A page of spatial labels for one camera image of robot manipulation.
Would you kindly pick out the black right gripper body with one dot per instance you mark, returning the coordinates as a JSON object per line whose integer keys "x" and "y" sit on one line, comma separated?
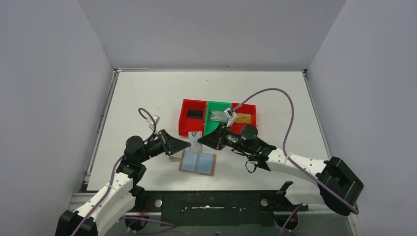
{"x": 233, "y": 140}

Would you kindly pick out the left red bin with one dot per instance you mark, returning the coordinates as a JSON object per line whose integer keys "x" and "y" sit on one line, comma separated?
{"x": 187, "y": 124}

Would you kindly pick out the green middle bin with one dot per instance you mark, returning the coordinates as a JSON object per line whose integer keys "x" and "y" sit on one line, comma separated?
{"x": 210, "y": 125}

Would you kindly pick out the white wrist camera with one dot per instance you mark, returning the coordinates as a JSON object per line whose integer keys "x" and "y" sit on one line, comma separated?
{"x": 231, "y": 116}
{"x": 153, "y": 122}

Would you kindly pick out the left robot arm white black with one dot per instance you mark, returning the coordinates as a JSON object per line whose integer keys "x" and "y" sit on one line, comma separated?
{"x": 119, "y": 194}

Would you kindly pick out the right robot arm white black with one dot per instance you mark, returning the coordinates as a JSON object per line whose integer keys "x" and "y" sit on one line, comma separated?
{"x": 330, "y": 182}

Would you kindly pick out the red bin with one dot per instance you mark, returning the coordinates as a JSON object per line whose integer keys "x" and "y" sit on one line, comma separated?
{"x": 245, "y": 109}
{"x": 187, "y": 124}

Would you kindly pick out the brown leather card holder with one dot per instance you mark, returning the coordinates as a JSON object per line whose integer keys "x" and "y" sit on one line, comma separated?
{"x": 196, "y": 163}

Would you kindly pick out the silver grey card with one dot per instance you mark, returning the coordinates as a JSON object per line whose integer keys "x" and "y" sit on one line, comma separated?
{"x": 219, "y": 116}

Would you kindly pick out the black card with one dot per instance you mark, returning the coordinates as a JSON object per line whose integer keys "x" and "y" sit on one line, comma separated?
{"x": 195, "y": 114}

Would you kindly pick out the white silver credit card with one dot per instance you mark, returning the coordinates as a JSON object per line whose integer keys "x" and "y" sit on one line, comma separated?
{"x": 196, "y": 147}

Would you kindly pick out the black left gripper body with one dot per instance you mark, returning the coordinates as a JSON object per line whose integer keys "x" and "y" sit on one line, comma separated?
{"x": 164, "y": 142}

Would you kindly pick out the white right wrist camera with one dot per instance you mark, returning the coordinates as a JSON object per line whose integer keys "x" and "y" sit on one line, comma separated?
{"x": 231, "y": 116}

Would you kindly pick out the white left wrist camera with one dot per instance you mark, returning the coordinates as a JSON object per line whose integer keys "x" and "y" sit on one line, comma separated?
{"x": 153, "y": 122}

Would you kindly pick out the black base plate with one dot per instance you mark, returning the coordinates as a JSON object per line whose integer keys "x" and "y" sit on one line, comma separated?
{"x": 214, "y": 208}

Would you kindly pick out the orange gold card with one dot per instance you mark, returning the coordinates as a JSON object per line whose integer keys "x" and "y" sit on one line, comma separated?
{"x": 244, "y": 118}

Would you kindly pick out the right red bin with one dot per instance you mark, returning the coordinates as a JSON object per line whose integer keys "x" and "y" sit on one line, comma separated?
{"x": 245, "y": 109}

